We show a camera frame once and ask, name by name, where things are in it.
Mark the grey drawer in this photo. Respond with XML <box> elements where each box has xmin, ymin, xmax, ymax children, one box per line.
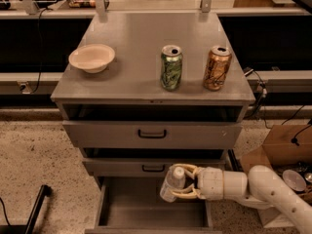
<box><xmin>63</xmin><ymin>121</ymin><xmax>242</xmax><ymax>149</ymax></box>
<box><xmin>83</xmin><ymin>158</ymin><xmax>225</xmax><ymax>177</ymax></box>
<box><xmin>85</xmin><ymin>177</ymin><xmax>222</xmax><ymax>234</ymax></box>

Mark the bottom grey drawer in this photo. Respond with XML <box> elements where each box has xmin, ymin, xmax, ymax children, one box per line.
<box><xmin>85</xmin><ymin>177</ymin><xmax>222</xmax><ymax>234</ymax></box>

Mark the orange soda can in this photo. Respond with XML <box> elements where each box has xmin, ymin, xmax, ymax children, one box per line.
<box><xmin>203</xmin><ymin>46</ymin><xmax>232</xmax><ymax>91</ymax></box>

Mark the middle grey drawer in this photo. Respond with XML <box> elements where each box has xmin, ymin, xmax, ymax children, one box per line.
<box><xmin>83</xmin><ymin>158</ymin><xmax>225</xmax><ymax>177</ymax></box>

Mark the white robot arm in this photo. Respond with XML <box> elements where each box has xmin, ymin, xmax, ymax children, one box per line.
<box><xmin>171</xmin><ymin>164</ymin><xmax>312</xmax><ymax>234</ymax></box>

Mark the grey drawer cabinet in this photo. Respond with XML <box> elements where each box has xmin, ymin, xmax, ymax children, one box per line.
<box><xmin>50</xmin><ymin>11</ymin><xmax>256</xmax><ymax>234</ymax></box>

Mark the green soda can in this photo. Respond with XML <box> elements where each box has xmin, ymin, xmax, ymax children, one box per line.
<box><xmin>160</xmin><ymin>45</ymin><xmax>183</xmax><ymax>91</ymax></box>

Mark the white paper bowl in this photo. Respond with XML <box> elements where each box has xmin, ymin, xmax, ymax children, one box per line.
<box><xmin>68</xmin><ymin>44</ymin><xmax>115</xmax><ymax>73</ymax></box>

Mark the black cable left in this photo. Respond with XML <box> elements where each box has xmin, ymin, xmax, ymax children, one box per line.
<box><xmin>31</xmin><ymin>7</ymin><xmax>54</xmax><ymax>95</ymax></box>

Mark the black stand leg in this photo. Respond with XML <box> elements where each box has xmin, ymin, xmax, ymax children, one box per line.
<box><xmin>0</xmin><ymin>184</ymin><xmax>52</xmax><ymax>234</ymax></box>

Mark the clear plastic water bottle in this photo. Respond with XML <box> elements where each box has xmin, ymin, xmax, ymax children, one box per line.
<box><xmin>160</xmin><ymin>166</ymin><xmax>186</xmax><ymax>203</ymax></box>

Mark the black cable right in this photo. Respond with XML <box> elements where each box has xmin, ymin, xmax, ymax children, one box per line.
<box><xmin>243</xmin><ymin>66</ymin><xmax>271</xmax><ymax>130</ymax></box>

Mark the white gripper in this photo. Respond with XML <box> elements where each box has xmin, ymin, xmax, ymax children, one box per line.
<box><xmin>172</xmin><ymin>163</ymin><xmax>223</xmax><ymax>201</ymax></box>

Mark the top grey drawer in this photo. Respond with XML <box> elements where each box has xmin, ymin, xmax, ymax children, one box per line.
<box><xmin>63</xmin><ymin>121</ymin><xmax>242</xmax><ymax>149</ymax></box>

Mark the cardboard box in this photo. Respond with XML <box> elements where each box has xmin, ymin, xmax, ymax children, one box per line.
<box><xmin>240</xmin><ymin>125</ymin><xmax>312</xmax><ymax>228</ymax></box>

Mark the silver metal bowl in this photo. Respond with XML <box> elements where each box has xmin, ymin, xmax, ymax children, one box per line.
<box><xmin>282</xmin><ymin>170</ymin><xmax>306</xmax><ymax>192</ymax></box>

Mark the black floor bar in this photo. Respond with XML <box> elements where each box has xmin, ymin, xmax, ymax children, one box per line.
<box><xmin>228</xmin><ymin>149</ymin><xmax>241</xmax><ymax>172</ymax></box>

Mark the black cable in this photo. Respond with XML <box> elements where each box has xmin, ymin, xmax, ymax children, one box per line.
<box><xmin>31</xmin><ymin>7</ymin><xmax>54</xmax><ymax>95</ymax></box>
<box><xmin>243</xmin><ymin>66</ymin><xmax>271</xmax><ymax>130</ymax></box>

